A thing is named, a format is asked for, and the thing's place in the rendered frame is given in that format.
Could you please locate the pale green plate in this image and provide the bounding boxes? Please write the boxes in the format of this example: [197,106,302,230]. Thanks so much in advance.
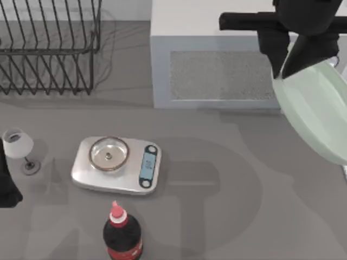
[271,44,347,166]

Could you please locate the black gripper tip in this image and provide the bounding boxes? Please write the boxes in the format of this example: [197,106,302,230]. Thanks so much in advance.
[0,140,24,209]

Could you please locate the silver kitchen scale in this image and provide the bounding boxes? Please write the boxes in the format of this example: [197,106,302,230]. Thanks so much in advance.
[70,136,163,196]

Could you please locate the round glass lid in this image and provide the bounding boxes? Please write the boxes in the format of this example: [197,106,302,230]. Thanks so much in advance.
[88,136,130,174]

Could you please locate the dark bottle with red cap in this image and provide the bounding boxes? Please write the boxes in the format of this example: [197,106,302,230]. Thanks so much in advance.
[102,200,144,260]

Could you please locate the dark wire dish rack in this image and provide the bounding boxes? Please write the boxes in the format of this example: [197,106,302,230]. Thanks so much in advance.
[0,0,103,96]

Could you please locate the white wine glass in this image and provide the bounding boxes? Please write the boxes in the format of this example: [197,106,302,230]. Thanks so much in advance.
[2,128,42,176]

